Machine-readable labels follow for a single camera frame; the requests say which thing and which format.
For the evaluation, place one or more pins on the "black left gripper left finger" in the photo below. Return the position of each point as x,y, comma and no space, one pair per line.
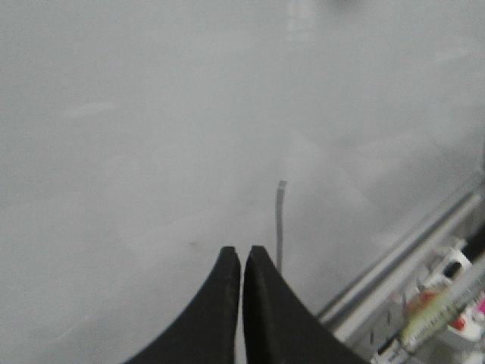
204,332

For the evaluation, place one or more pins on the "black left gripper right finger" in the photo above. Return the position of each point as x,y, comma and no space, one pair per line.
277,327

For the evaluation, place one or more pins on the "white whiteboard marker pen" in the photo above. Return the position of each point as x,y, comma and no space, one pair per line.
444,308

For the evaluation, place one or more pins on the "white whiteboard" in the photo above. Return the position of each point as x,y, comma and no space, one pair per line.
139,137

